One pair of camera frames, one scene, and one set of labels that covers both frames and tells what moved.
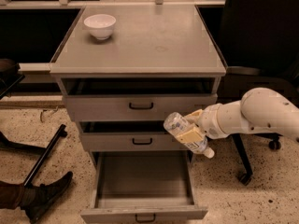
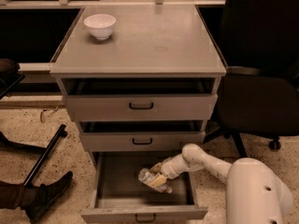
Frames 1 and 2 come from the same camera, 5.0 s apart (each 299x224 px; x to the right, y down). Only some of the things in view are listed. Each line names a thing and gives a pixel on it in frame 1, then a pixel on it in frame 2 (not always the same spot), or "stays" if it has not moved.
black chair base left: [26, 148] stays
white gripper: [211, 121] to [168, 170]
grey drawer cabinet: [124, 70] stays
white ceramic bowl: [100, 25] stays
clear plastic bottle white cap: [177, 123] to [154, 180]
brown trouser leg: [9, 194] stays
